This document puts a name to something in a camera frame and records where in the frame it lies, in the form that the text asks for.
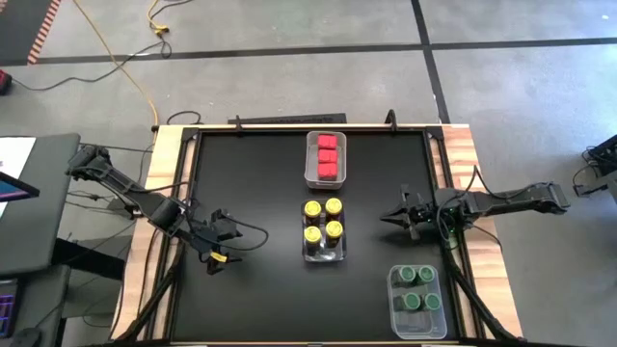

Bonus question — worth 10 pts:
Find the black desk crossbar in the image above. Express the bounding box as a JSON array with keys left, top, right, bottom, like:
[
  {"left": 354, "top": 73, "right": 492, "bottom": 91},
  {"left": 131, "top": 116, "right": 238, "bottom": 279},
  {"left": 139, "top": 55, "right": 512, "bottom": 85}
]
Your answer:
[{"left": 50, "top": 235, "right": 127, "bottom": 281}]

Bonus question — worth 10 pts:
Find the black power strip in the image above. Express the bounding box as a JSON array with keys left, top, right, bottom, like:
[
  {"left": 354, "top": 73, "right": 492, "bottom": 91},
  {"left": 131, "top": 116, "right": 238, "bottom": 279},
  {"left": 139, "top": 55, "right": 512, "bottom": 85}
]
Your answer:
[{"left": 227, "top": 113, "right": 348, "bottom": 126}]

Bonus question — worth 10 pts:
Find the black frame rail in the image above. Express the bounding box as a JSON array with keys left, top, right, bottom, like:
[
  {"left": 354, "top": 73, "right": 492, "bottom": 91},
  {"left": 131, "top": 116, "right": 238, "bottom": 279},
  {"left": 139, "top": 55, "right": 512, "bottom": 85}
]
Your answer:
[
  {"left": 161, "top": 127, "right": 201, "bottom": 344},
  {"left": 166, "top": 339, "right": 462, "bottom": 347},
  {"left": 423, "top": 125, "right": 467, "bottom": 341},
  {"left": 192, "top": 125, "right": 435, "bottom": 136}
]

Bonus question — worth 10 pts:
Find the thin black cable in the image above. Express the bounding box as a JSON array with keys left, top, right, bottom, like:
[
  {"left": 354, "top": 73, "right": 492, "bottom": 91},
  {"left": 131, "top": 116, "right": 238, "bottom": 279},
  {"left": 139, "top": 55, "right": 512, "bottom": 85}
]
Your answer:
[{"left": 79, "top": 141, "right": 156, "bottom": 154}]

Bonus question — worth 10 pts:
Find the grey desk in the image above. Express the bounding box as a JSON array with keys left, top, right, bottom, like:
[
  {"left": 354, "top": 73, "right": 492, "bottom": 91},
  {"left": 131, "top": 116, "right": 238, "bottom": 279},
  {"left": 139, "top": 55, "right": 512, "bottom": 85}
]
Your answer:
[{"left": 0, "top": 133, "right": 82, "bottom": 277}]

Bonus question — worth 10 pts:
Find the green lid spice jar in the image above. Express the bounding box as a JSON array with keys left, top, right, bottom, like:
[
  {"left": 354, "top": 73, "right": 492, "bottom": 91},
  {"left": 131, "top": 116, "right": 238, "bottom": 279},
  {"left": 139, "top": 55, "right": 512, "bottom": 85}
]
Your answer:
[
  {"left": 393, "top": 264, "right": 417, "bottom": 289},
  {"left": 397, "top": 291, "right": 423, "bottom": 313},
  {"left": 416, "top": 265, "right": 437, "bottom": 289},
  {"left": 421, "top": 292, "right": 443, "bottom": 313}
]

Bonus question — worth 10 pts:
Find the grey translucent plastic bin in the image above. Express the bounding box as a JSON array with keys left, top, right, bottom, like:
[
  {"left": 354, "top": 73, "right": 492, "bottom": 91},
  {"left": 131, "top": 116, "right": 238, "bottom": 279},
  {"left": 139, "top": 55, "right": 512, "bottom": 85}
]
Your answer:
[{"left": 300, "top": 198, "right": 348, "bottom": 264}]

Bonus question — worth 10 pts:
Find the tablet screen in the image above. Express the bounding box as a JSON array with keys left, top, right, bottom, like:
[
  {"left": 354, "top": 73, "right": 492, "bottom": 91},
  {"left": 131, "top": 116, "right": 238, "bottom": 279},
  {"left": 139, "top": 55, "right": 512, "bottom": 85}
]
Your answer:
[{"left": 0, "top": 170, "right": 41, "bottom": 202}]

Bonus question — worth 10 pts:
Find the long yellow cable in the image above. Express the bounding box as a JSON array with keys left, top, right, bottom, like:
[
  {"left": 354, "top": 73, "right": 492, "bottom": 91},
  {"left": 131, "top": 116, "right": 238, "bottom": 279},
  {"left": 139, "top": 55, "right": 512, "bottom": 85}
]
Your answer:
[{"left": 70, "top": 0, "right": 161, "bottom": 127}]

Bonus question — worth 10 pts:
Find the yellow lid spice jar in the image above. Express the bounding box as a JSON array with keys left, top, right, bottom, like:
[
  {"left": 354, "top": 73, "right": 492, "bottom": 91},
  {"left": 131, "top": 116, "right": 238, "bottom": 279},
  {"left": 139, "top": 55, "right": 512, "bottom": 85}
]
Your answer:
[
  {"left": 323, "top": 197, "right": 344, "bottom": 221},
  {"left": 324, "top": 220, "right": 345, "bottom": 247},
  {"left": 303, "top": 200, "right": 324, "bottom": 224},
  {"left": 303, "top": 225, "right": 323, "bottom": 252}
]

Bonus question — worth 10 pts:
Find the white paper sheet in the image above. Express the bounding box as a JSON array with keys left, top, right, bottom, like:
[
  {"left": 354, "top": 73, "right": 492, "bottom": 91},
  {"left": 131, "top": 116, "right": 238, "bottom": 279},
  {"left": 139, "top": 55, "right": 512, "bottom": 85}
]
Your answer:
[{"left": 0, "top": 136, "right": 38, "bottom": 219}]

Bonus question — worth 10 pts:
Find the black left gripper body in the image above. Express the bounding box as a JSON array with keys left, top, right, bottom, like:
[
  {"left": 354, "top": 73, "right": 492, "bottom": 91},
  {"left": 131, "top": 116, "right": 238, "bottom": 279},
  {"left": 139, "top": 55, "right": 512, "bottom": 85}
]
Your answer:
[{"left": 190, "top": 207, "right": 245, "bottom": 264}]

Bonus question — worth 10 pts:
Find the yellow cable with plug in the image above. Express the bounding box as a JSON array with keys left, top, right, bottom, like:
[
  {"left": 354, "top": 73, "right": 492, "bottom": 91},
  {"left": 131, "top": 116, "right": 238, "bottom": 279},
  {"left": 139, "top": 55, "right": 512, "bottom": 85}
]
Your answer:
[{"left": 147, "top": 0, "right": 171, "bottom": 36}]

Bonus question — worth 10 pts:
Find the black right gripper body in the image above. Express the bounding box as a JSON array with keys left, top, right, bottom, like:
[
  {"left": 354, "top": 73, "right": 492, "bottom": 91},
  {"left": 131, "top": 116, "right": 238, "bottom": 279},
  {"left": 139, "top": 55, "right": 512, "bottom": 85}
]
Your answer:
[{"left": 407, "top": 190, "right": 441, "bottom": 230}]

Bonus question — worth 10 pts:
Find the black floor cable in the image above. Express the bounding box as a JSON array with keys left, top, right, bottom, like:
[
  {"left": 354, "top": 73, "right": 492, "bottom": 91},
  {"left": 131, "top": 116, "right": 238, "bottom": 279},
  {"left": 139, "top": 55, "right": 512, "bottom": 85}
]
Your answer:
[{"left": 10, "top": 39, "right": 174, "bottom": 93}]

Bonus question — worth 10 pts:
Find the backlit keyboard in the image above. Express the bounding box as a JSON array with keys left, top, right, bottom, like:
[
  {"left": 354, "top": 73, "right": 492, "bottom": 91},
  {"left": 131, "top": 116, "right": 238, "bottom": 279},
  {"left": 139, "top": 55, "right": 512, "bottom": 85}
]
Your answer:
[{"left": 0, "top": 278, "right": 21, "bottom": 340}]

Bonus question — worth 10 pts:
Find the black cable loop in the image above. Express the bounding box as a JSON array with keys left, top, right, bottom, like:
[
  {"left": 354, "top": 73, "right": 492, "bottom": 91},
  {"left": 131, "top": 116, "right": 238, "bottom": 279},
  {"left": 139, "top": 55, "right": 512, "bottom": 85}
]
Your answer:
[{"left": 166, "top": 109, "right": 203, "bottom": 127}]

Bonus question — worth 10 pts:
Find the black table mat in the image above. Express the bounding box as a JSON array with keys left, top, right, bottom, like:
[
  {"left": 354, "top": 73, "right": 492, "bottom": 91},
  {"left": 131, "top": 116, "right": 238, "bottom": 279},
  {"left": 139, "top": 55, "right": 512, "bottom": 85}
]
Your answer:
[{"left": 171, "top": 128, "right": 458, "bottom": 344}]

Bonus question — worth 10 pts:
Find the black mat with striped edge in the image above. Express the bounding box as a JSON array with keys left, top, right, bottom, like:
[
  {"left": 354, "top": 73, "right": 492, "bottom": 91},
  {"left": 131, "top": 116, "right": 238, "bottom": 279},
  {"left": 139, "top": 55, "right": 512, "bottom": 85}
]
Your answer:
[{"left": 0, "top": 0, "right": 64, "bottom": 67}]

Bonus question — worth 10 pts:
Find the black diagonal strut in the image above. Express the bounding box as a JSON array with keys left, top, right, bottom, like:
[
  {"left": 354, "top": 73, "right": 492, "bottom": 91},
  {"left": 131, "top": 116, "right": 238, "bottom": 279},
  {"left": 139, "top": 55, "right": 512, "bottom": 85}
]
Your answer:
[
  {"left": 113, "top": 240, "right": 189, "bottom": 344},
  {"left": 445, "top": 248, "right": 515, "bottom": 342}
]

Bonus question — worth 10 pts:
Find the clear plastic container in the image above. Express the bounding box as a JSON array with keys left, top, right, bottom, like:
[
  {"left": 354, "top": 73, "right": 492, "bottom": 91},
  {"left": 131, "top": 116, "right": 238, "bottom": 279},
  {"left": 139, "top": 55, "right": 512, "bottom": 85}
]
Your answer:
[{"left": 387, "top": 264, "right": 449, "bottom": 341}]

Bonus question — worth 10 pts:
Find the black equipment with cables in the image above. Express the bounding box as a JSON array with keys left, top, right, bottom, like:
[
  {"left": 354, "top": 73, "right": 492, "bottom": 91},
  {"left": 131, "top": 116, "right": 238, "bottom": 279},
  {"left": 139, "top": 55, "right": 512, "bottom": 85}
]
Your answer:
[{"left": 572, "top": 133, "right": 617, "bottom": 200}]

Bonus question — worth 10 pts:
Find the white plastic bin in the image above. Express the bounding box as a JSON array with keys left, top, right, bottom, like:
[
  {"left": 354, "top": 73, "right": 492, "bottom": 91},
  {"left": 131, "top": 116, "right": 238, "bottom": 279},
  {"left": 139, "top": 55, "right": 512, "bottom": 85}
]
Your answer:
[{"left": 304, "top": 130, "right": 348, "bottom": 190}]

